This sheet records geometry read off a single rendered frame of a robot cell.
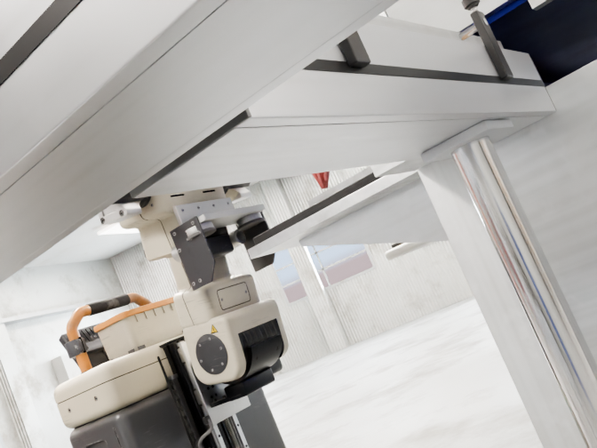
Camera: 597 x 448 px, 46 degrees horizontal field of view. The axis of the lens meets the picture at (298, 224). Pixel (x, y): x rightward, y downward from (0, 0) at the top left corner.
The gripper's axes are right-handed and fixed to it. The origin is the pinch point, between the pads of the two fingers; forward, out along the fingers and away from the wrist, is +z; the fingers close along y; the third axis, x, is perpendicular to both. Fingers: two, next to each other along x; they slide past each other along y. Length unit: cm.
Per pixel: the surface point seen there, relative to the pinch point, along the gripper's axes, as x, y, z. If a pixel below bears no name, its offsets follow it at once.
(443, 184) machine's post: -12.8, 29.9, 6.2
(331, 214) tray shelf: -11.1, 7.3, 6.3
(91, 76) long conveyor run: -95, 51, 0
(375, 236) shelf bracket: -2.6, 9.9, 12.1
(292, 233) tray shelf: -11.1, -2.0, 7.8
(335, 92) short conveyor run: -70, 48, -1
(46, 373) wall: 524, -922, 122
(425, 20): -12.9, 33.7, -18.8
